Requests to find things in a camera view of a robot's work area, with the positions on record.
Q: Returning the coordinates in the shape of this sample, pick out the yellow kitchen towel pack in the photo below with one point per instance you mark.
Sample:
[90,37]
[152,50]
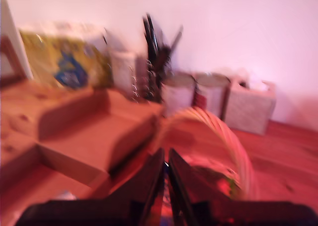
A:
[64,62]

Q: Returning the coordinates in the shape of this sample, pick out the white label tin can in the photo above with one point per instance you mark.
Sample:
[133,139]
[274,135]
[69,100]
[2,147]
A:
[179,92]

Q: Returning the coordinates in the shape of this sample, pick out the white Porlex box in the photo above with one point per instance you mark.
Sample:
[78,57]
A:
[123,69]

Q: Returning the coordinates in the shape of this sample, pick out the red label tin can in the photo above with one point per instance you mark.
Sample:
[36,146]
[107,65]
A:
[211,94]

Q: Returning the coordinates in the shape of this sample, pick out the thin black stick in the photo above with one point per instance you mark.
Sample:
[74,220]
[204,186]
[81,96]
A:
[146,37]
[152,34]
[177,38]

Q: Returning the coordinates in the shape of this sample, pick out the Terry's mini eggs bag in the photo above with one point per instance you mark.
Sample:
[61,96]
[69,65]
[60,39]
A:
[218,183]

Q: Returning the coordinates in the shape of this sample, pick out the woven wicker basket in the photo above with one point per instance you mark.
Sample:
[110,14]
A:
[231,141]

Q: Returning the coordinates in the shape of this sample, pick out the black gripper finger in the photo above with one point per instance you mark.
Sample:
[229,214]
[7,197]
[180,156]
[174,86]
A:
[191,183]
[146,186]

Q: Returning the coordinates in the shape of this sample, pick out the brown cardboard box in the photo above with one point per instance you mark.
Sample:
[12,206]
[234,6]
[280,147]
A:
[87,136]

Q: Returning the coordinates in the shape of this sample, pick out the small brown box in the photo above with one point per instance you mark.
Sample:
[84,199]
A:
[248,106]

